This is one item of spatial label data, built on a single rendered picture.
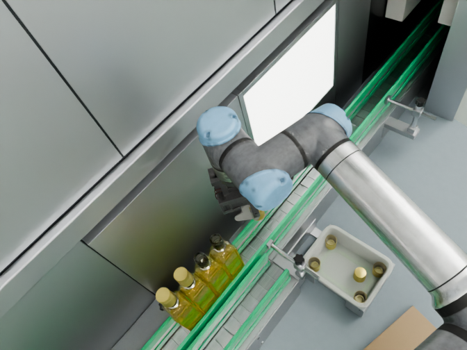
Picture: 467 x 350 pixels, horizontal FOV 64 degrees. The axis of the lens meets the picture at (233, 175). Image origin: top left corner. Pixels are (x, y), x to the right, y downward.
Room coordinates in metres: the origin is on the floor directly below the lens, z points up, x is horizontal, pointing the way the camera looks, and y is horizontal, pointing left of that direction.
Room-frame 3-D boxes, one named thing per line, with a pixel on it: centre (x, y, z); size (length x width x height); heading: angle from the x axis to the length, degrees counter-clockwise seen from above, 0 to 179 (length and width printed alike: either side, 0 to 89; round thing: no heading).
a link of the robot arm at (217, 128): (0.44, 0.00, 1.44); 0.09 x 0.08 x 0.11; 18
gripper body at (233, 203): (0.44, 0.00, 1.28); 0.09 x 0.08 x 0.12; 86
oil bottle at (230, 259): (0.41, 0.09, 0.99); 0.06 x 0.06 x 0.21; 32
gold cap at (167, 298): (0.31, 0.24, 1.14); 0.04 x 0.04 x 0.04
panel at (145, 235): (0.65, -0.05, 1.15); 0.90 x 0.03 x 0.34; 122
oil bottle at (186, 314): (0.31, 0.24, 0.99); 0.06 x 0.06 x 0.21; 31
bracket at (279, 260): (0.37, -0.06, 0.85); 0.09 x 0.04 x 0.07; 32
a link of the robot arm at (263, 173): (0.35, -0.05, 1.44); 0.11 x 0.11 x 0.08; 18
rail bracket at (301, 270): (0.36, -0.07, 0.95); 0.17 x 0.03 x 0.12; 32
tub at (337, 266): (0.34, -0.22, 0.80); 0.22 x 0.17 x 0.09; 32
